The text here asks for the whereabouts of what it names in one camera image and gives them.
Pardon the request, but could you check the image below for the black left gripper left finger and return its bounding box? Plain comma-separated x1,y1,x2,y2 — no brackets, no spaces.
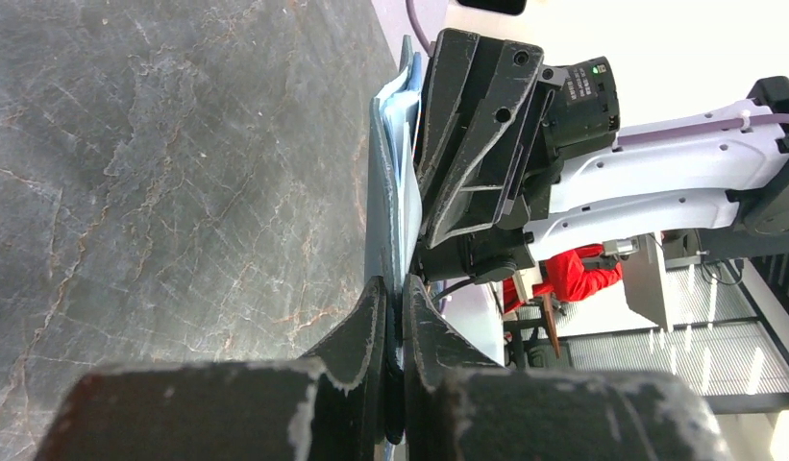
37,277,386,460

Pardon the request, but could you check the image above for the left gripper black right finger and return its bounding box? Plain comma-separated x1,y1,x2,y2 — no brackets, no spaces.
402,276,730,460

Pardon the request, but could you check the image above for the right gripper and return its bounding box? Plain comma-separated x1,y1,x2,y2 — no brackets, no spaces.
412,29,620,283

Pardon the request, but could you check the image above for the blue card holder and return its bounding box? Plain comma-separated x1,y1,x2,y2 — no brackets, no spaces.
363,35,426,294

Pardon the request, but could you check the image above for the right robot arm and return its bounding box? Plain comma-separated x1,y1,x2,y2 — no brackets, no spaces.
411,29,789,282

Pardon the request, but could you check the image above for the person in red jacket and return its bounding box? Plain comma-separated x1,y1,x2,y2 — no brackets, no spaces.
531,244,623,303

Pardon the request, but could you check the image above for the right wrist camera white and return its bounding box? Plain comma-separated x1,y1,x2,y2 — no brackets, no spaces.
457,0,528,16

